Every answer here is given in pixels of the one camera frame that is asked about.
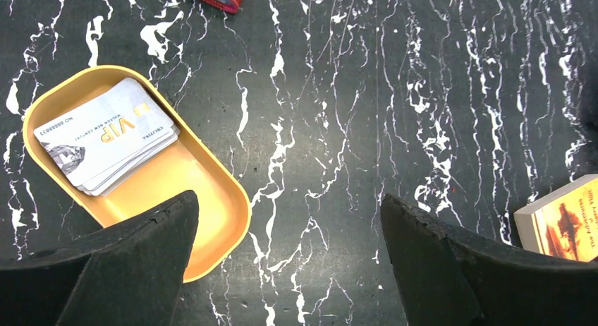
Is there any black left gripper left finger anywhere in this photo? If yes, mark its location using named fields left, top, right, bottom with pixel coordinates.
left=1, top=190, right=200, bottom=325

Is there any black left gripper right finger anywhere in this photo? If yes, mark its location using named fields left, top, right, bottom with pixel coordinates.
left=380, top=194, right=597, bottom=325

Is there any yellow oval tray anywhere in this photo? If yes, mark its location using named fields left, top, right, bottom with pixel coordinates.
left=23, top=65, right=252, bottom=283

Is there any silver VIP card stack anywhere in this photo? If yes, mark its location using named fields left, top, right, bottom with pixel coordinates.
left=34, top=78, right=179, bottom=196

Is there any orange paperback book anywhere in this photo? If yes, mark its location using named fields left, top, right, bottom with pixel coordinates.
left=513, top=174, right=597, bottom=262

